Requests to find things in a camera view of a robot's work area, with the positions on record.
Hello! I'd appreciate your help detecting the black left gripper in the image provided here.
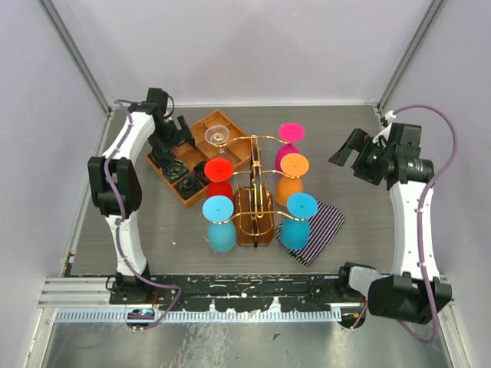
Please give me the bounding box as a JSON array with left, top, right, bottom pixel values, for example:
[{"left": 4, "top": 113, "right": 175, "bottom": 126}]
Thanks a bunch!
[{"left": 150, "top": 116, "right": 196, "bottom": 163}]

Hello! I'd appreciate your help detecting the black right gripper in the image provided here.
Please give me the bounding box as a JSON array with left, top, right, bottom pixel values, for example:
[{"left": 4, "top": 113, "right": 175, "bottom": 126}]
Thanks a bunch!
[{"left": 329, "top": 128, "right": 393, "bottom": 186}]

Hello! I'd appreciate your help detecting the clear champagne glass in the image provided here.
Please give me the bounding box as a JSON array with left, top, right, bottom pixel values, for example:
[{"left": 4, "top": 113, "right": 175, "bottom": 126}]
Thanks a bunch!
[{"left": 205, "top": 125, "right": 229, "bottom": 154}]

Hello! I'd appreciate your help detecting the wooden compartment tray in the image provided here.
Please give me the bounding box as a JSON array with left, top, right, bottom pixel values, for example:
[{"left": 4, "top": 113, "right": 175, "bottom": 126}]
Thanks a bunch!
[{"left": 147, "top": 110, "right": 251, "bottom": 208}]

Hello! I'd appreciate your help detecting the red plastic wine glass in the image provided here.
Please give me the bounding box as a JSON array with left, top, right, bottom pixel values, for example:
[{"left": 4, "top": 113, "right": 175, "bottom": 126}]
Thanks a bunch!
[{"left": 204, "top": 157, "right": 233, "bottom": 201}]

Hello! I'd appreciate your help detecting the pink plastic wine glass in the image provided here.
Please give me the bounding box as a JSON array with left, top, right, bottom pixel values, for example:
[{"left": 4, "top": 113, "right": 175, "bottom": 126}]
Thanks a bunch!
[{"left": 275, "top": 122, "right": 305, "bottom": 171}]

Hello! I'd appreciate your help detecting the striped black white cloth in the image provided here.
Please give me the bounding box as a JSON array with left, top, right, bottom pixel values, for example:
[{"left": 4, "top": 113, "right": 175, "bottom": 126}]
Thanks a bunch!
[{"left": 288, "top": 201, "right": 345, "bottom": 267}]

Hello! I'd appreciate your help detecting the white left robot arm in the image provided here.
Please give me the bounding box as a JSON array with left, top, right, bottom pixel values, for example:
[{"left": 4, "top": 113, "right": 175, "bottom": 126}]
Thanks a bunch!
[{"left": 87, "top": 87, "right": 196, "bottom": 304}]

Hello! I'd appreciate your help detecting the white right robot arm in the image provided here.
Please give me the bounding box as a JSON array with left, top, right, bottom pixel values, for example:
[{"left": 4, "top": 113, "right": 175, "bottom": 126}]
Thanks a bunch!
[{"left": 329, "top": 123, "right": 452, "bottom": 324}]

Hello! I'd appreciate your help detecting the orange plastic wine glass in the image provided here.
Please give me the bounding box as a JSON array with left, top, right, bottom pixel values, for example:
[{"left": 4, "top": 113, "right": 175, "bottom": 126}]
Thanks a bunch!
[{"left": 275, "top": 153, "right": 309, "bottom": 207}]

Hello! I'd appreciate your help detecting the light blue left wine glass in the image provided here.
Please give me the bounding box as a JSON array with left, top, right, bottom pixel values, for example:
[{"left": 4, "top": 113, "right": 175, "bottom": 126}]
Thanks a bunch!
[{"left": 203, "top": 195, "right": 237, "bottom": 253}]

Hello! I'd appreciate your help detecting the blue right wine glass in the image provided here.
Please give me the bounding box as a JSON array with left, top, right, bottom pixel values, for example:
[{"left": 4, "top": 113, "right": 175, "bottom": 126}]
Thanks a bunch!
[{"left": 279, "top": 192, "right": 318, "bottom": 251}]

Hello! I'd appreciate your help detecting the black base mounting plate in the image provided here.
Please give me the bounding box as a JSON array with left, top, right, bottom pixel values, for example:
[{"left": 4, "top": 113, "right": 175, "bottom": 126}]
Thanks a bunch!
[{"left": 105, "top": 274, "right": 365, "bottom": 313}]

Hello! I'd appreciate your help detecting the coiled dark cord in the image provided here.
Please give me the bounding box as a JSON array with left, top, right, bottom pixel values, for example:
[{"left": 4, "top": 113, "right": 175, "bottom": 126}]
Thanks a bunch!
[{"left": 160, "top": 160, "right": 189, "bottom": 184}]

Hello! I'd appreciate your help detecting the dark cord bundle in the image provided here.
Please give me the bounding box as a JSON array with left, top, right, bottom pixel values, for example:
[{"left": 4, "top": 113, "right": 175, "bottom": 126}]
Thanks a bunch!
[{"left": 176, "top": 172, "right": 204, "bottom": 196}]

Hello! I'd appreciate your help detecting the gold wire wine glass rack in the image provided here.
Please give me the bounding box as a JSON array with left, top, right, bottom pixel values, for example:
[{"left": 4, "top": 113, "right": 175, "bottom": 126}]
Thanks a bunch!
[{"left": 230, "top": 135, "right": 292, "bottom": 248}]

